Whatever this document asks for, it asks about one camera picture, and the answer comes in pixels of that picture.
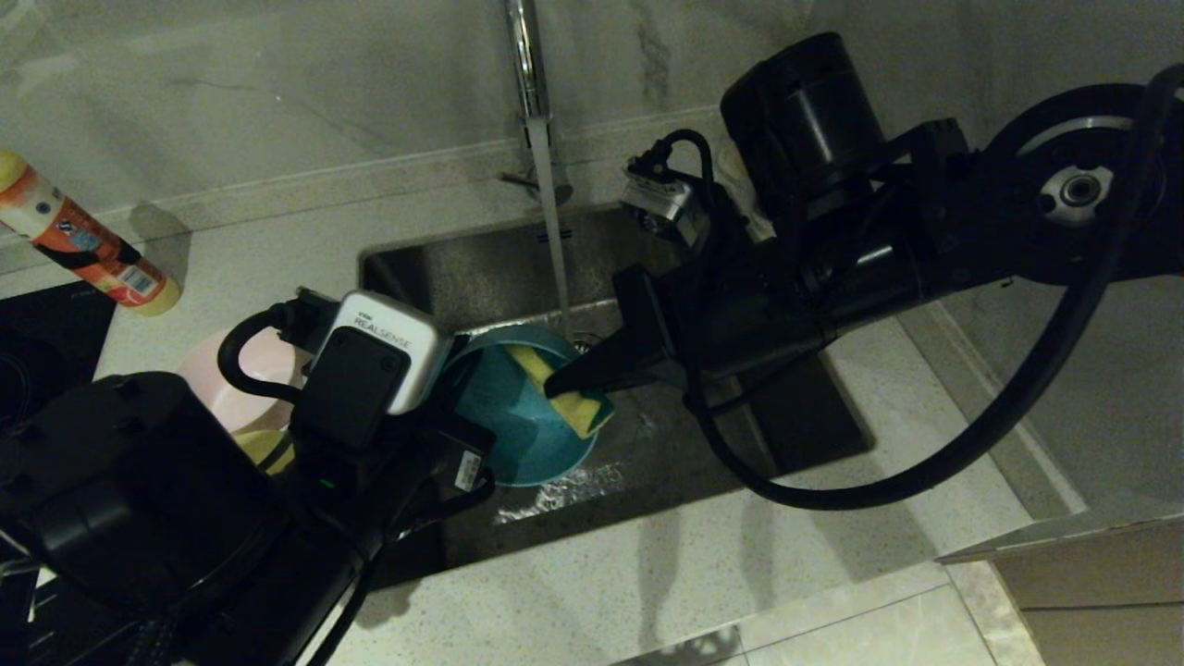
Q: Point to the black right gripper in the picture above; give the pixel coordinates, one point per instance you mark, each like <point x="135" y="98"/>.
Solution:
<point x="740" y="305"/>

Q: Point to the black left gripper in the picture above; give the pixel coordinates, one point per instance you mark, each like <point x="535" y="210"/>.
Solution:
<point x="398" y="472"/>

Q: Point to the green and yellow sponge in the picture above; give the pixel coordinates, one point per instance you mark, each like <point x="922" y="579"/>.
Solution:
<point x="578" y="412"/>

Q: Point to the blue plastic bowl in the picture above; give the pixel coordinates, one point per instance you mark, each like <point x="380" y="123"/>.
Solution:
<point x="518" y="435"/>

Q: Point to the chrome faucet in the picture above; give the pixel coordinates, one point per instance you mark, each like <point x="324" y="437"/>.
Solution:
<point x="527" y="55"/>

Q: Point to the orange label dish soap bottle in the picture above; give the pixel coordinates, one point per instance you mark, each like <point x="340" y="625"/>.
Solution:
<point x="92" y="245"/>

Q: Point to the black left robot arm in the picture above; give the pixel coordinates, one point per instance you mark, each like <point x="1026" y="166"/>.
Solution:
<point x="139" y="499"/>

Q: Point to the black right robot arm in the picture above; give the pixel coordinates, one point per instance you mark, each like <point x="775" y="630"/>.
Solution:
<point x="925" y="213"/>

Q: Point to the stainless steel sink basin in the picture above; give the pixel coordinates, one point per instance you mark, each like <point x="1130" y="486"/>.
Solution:
<point x="462" y="268"/>

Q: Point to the clear running water stream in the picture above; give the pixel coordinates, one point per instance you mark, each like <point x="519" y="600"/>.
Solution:
<point x="555" y="250"/>

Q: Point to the yellow plastic bowl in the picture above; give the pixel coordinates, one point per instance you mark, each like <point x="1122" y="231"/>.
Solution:
<point x="268" y="449"/>

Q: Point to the pink plastic bowl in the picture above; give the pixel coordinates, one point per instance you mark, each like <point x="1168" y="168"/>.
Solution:
<point x="199" y="379"/>

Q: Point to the black induction cooktop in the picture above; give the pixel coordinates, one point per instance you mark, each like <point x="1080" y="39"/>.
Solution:
<point x="46" y="324"/>

